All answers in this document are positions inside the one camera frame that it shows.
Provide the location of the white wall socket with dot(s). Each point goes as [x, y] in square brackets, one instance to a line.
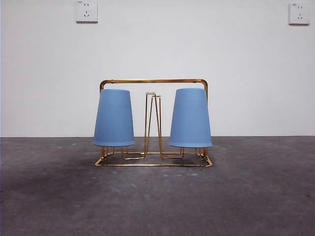
[299, 14]
[86, 14]

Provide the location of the blue ribbed plastic cup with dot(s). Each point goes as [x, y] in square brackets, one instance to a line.
[114, 118]
[190, 118]

